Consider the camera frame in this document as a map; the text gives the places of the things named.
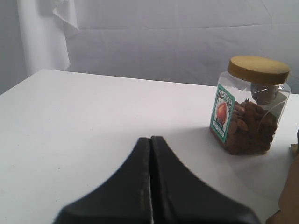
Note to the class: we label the brown paper bag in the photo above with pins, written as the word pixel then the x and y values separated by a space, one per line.
pixel 289 199

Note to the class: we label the almond jar with yellow lid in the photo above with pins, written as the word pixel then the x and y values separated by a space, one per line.
pixel 250 99

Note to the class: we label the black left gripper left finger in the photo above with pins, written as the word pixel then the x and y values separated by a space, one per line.
pixel 122 199

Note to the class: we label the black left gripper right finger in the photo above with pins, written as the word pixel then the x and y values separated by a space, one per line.
pixel 179 197

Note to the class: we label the white backdrop cloth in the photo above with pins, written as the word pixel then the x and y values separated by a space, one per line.
pixel 184 41

